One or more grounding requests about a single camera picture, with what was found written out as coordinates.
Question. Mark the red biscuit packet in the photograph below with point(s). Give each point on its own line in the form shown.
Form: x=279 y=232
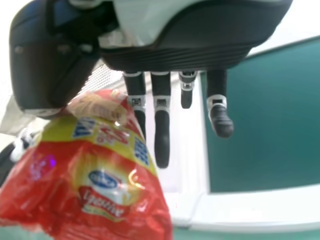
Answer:
x=87 y=175

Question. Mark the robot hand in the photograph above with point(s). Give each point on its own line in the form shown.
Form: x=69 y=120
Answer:
x=21 y=145
x=175 y=37

